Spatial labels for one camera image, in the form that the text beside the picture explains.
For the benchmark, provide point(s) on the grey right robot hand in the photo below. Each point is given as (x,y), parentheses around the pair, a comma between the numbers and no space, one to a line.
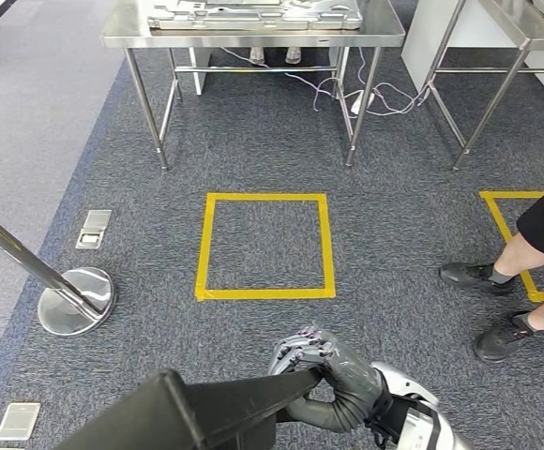
(351,391)

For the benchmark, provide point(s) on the black plastic bracket part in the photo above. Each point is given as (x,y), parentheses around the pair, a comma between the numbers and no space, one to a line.
(183,416)

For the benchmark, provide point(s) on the stainless steel workbench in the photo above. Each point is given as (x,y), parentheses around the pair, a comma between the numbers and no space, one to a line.
(516,28)
(126,25)

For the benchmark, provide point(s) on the white power strip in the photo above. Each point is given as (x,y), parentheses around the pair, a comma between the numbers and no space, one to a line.
(361,102)

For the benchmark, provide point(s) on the white table leg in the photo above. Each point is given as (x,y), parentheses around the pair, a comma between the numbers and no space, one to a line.
(199,71)
(340,65)

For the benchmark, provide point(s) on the pale grey foot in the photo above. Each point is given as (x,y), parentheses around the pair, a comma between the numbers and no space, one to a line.
(293,56)
(257,56)

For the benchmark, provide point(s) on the white cabinet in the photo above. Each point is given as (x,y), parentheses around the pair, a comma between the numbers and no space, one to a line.
(422,43)

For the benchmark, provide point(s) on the grey floor outlet box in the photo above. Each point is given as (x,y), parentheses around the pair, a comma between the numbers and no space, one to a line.
(17,422)
(94,230)

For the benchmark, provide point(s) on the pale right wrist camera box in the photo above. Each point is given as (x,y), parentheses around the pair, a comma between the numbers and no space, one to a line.
(419,435)

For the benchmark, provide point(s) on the chrome stanchion post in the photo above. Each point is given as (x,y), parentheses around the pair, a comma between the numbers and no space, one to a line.
(75,304)

